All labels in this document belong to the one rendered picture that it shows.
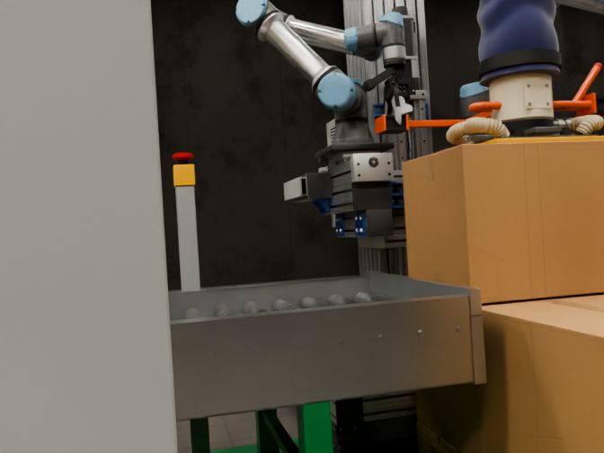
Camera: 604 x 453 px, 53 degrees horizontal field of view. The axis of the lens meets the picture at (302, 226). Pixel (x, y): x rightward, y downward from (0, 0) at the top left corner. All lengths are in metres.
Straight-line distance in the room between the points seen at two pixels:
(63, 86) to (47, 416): 0.23
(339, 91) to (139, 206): 1.57
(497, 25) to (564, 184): 0.49
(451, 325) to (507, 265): 0.31
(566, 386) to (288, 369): 0.54
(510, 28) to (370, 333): 0.96
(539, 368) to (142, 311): 1.03
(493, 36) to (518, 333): 0.86
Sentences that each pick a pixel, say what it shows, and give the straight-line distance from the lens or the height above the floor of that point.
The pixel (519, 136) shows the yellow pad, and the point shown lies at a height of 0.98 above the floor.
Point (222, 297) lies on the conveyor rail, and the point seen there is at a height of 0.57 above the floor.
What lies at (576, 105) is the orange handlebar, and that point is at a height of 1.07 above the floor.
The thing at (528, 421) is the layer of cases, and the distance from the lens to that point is 1.44.
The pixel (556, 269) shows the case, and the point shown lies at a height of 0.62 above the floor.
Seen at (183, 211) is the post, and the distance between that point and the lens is 2.02.
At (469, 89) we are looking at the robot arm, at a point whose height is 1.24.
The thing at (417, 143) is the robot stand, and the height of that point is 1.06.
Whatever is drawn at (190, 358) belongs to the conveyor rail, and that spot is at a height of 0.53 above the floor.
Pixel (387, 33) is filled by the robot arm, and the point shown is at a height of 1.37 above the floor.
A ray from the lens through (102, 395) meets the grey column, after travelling 0.46.
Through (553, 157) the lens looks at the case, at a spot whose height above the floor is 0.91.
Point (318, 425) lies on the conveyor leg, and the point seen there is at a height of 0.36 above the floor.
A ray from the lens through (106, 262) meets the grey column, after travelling 0.45.
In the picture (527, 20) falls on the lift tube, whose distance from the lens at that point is 1.83.
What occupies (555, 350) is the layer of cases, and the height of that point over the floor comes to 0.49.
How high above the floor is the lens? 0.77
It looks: level
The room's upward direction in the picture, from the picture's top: 3 degrees counter-clockwise
